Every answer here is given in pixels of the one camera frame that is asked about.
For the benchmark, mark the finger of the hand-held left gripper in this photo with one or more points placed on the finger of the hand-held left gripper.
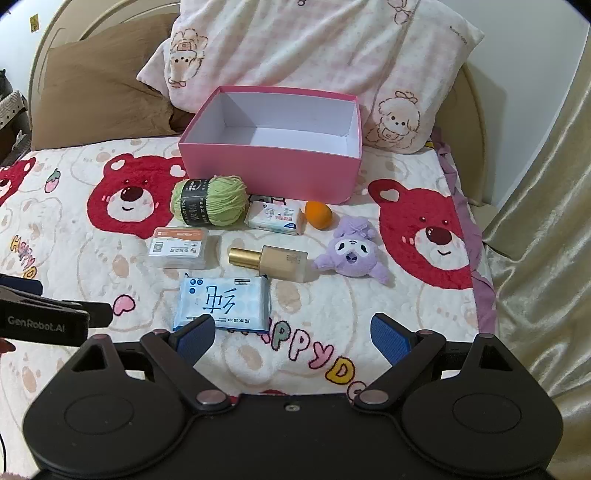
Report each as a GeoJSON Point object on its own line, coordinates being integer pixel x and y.
{"type": "Point", "coordinates": [97, 314]}
{"type": "Point", "coordinates": [21, 284]}

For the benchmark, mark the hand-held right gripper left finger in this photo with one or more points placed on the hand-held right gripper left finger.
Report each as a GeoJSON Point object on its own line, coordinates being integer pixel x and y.
{"type": "Point", "coordinates": [194, 337]}

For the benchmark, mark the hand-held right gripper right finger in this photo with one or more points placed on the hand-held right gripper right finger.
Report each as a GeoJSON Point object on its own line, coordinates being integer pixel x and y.
{"type": "Point", "coordinates": [390, 339]}

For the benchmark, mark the blue wet wipes pack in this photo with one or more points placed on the blue wet wipes pack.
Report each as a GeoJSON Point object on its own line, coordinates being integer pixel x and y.
{"type": "Point", "coordinates": [221, 300]}

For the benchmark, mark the purple plush toy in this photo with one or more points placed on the purple plush toy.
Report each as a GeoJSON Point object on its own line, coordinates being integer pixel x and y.
{"type": "Point", "coordinates": [351, 251]}

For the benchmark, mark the gold-capped foundation bottle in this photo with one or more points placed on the gold-capped foundation bottle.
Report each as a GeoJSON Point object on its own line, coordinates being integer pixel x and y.
{"type": "Point", "coordinates": [277, 263]}

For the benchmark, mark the green yarn ball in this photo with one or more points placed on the green yarn ball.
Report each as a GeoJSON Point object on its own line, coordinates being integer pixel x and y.
{"type": "Point", "coordinates": [221, 198]}

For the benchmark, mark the orange makeup sponge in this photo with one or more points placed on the orange makeup sponge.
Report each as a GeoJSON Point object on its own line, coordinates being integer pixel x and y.
{"type": "Point", "coordinates": [318, 214]}

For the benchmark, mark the pink cardboard box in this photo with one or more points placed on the pink cardboard box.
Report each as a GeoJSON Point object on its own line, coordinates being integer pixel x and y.
{"type": "Point", "coordinates": [258, 166]}

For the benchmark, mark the person's left hand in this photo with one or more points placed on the person's left hand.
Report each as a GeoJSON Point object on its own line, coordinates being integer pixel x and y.
{"type": "Point", "coordinates": [4, 346]}

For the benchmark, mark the red bear printed blanket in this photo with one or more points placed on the red bear printed blanket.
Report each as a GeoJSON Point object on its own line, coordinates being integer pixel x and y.
{"type": "Point", "coordinates": [323, 314]}

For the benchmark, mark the clear plastic swab box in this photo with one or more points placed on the clear plastic swab box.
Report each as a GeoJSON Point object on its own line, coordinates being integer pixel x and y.
{"type": "Point", "coordinates": [180, 249]}

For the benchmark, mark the purple bed sheet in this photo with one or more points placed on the purple bed sheet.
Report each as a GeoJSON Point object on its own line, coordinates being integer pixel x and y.
{"type": "Point", "coordinates": [485, 295]}

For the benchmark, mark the white tissue pack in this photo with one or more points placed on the white tissue pack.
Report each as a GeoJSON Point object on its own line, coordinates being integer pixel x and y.
{"type": "Point", "coordinates": [274, 219]}

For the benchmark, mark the white patterned basket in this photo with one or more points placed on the white patterned basket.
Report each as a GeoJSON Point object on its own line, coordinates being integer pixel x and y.
{"type": "Point", "coordinates": [11, 108]}

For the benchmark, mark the beige curtain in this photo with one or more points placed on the beige curtain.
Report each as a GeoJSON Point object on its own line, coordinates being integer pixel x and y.
{"type": "Point", "coordinates": [545, 230]}

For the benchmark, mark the dark cat figurine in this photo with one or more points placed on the dark cat figurine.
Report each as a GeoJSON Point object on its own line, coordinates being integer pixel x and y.
{"type": "Point", "coordinates": [4, 83]}

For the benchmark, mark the brown pillow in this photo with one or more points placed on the brown pillow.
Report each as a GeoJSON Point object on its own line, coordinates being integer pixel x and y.
{"type": "Point", "coordinates": [92, 92]}

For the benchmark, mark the pink cartoon print pillow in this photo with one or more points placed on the pink cartoon print pillow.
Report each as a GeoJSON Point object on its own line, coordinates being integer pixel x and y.
{"type": "Point", "coordinates": [300, 46]}

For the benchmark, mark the yellow wall sticker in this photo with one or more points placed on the yellow wall sticker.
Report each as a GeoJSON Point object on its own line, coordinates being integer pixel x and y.
{"type": "Point", "coordinates": [33, 22]}

